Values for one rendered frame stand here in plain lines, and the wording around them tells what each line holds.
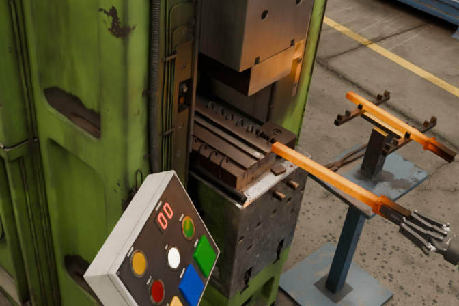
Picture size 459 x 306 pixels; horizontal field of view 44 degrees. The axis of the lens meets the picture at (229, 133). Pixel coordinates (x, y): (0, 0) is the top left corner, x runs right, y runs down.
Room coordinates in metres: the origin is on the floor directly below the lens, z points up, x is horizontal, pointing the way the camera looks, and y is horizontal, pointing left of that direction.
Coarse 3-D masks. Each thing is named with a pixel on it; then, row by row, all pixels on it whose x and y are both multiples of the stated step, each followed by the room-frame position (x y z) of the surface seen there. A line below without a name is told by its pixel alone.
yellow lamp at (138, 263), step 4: (136, 256) 0.78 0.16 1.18; (140, 256) 0.79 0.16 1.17; (136, 260) 0.77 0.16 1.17; (140, 260) 0.78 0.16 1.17; (144, 260) 0.79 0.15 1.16; (136, 264) 0.77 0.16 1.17; (140, 264) 0.77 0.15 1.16; (144, 264) 0.78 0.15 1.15; (136, 268) 0.76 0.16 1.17; (140, 268) 0.77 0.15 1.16; (144, 268) 0.78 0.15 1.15; (136, 272) 0.75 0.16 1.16; (140, 272) 0.76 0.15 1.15
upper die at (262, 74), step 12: (288, 48) 1.43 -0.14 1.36; (204, 60) 1.40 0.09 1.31; (216, 60) 1.37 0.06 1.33; (264, 60) 1.34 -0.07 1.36; (276, 60) 1.39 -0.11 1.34; (288, 60) 1.44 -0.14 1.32; (204, 72) 1.40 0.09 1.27; (216, 72) 1.37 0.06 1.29; (228, 72) 1.34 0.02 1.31; (240, 72) 1.32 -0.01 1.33; (252, 72) 1.30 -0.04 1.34; (264, 72) 1.35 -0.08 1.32; (276, 72) 1.40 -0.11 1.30; (288, 72) 1.45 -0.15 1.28; (228, 84) 1.34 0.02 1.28; (240, 84) 1.32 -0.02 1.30; (252, 84) 1.31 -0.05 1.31; (264, 84) 1.36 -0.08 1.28
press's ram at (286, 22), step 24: (216, 0) 1.32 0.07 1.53; (240, 0) 1.27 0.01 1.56; (264, 0) 1.31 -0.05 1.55; (288, 0) 1.40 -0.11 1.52; (312, 0) 1.49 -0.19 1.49; (216, 24) 1.31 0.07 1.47; (240, 24) 1.27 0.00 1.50; (264, 24) 1.32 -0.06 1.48; (288, 24) 1.41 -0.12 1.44; (216, 48) 1.31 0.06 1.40; (240, 48) 1.26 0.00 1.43; (264, 48) 1.34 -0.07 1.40
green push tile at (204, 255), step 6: (204, 240) 0.98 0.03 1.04; (198, 246) 0.95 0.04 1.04; (204, 246) 0.97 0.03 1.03; (210, 246) 0.98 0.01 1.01; (198, 252) 0.93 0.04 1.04; (204, 252) 0.95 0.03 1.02; (210, 252) 0.97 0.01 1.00; (198, 258) 0.92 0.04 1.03; (204, 258) 0.94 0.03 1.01; (210, 258) 0.96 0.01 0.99; (198, 264) 0.92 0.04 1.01; (204, 264) 0.93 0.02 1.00; (210, 264) 0.94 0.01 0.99; (204, 270) 0.91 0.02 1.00; (204, 276) 0.91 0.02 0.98
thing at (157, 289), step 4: (156, 284) 0.78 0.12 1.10; (160, 284) 0.78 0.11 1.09; (152, 288) 0.76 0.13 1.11; (156, 288) 0.77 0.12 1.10; (160, 288) 0.78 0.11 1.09; (152, 292) 0.75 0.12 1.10; (156, 292) 0.76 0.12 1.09; (160, 292) 0.77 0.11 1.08; (152, 296) 0.75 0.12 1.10; (156, 296) 0.75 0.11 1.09; (160, 296) 0.76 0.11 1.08; (156, 300) 0.75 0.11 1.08; (160, 300) 0.76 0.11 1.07
